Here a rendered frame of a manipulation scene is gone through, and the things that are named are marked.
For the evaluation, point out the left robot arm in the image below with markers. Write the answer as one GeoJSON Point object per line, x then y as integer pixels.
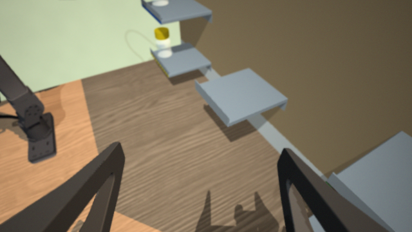
{"type": "Point", "coordinates": [30, 111]}

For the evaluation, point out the clear bottle with yellow cap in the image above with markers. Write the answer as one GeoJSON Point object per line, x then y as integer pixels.
{"type": "Point", "coordinates": [163, 43]}

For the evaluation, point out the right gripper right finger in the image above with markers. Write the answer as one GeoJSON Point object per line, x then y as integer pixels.
{"type": "Point", "coordinates": [297, 181]}

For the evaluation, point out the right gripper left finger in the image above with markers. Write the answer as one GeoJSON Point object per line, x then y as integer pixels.
{"type": "Point", "coordinates": [59, 209]}

